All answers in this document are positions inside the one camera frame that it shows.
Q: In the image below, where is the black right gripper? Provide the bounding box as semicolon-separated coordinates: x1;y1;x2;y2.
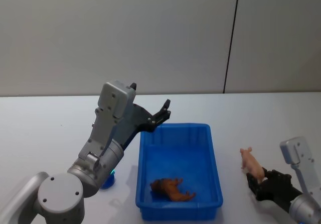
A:
246;167;303;213

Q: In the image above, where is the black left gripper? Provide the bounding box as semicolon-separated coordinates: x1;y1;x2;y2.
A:
121;82;172;151

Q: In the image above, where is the blue plastic bin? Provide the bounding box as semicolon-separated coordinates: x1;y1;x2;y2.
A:
135;123;224;221

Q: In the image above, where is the small blue plastic object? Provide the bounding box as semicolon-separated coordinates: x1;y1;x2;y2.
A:
100;173;117;190

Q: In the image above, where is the pink toy pig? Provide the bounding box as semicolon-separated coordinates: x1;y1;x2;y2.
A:
240;146;267;184

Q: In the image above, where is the brown toy animal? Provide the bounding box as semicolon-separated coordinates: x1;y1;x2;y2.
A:
149;177;197;202

